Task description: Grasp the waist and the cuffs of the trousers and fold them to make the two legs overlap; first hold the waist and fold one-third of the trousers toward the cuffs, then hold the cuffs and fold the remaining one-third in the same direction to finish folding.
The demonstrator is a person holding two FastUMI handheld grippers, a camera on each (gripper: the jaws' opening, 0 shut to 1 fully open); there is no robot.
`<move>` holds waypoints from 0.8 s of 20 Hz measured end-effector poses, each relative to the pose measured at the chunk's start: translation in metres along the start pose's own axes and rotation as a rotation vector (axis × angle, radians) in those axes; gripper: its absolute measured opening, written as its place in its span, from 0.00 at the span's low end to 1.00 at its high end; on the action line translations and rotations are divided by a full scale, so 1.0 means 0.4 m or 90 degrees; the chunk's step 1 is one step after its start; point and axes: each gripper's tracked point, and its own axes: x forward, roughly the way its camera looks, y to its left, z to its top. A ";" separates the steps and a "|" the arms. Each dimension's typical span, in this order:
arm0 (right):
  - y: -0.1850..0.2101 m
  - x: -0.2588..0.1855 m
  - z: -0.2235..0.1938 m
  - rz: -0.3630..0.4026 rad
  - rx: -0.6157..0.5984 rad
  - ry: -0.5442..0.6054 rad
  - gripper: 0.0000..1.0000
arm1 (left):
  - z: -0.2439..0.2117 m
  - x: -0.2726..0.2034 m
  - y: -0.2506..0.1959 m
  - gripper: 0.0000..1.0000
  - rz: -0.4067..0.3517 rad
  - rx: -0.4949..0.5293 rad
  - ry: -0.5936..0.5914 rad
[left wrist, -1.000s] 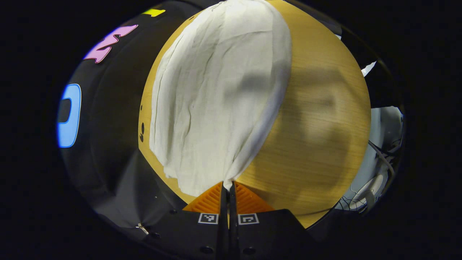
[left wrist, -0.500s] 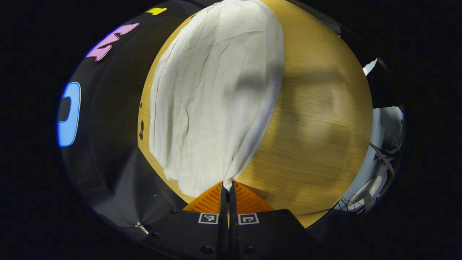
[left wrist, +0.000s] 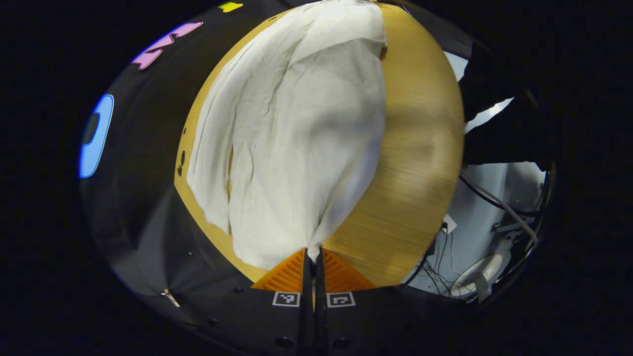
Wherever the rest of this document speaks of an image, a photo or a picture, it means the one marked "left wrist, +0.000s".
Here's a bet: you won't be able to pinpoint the black cable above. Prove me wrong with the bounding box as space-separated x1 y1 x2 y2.
459 172 543 217

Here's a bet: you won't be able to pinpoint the grey cable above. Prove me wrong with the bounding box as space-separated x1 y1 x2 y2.
461 168 540 244

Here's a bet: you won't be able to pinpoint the white jeans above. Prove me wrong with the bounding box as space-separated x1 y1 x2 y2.
186 0 388 271

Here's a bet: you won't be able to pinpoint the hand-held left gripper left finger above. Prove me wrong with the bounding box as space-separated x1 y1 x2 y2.
194 248 316 356

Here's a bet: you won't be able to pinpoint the white round floor device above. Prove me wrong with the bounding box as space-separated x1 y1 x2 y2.
448 237 516 303

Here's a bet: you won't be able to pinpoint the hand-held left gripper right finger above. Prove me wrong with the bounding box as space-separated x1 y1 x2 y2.
315 248 432 356

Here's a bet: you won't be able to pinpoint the dark cloth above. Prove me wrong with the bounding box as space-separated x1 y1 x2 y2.
459 41 552 166

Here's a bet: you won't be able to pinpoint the black backdrop cloth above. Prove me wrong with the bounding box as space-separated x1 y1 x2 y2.
79 0 473 322

